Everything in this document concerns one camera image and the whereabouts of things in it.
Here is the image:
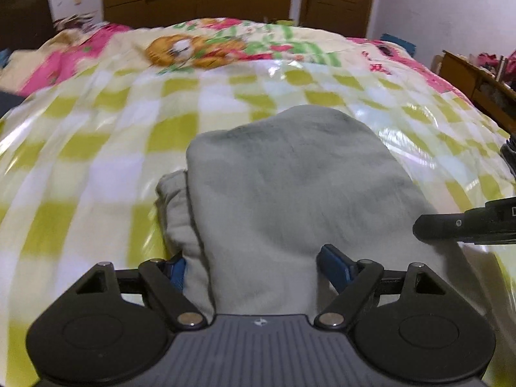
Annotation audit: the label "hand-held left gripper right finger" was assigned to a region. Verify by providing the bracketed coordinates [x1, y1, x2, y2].
[314, 244, 445, 330]

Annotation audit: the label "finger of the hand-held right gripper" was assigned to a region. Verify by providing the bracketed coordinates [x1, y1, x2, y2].
[412, 197, 516, 246]
[500, 131, 516, 170]

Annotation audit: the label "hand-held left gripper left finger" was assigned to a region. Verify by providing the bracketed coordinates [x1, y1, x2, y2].
[75, 252, 205, 329]

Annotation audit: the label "grey pants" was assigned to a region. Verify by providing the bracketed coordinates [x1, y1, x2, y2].
[155, 105, 474, 319]

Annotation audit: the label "wooden desk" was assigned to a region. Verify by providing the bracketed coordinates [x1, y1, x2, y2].
[433, 50, 516, 132]

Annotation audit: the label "pink red item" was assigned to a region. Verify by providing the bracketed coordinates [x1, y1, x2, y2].
[478, 52, 501, 70]

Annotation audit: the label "blue square object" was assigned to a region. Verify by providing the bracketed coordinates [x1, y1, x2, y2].
[381, 33, 416, 55]

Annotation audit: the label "printed checkered blanket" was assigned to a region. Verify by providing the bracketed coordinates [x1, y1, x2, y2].
[0, 18, 516, 387]

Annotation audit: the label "brown wooden door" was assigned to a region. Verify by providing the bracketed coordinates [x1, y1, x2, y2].
[300, 0, 380, 39]

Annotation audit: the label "dark blue cloth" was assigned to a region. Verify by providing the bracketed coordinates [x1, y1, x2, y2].
[0, 91, 27, 118]

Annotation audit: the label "brown patterned cloth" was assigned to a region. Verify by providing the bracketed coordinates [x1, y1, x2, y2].
[53, 12, 102, 35]

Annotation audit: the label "dark wooden headboard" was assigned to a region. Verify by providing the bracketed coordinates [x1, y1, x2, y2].
[0, 0, 55, 55]

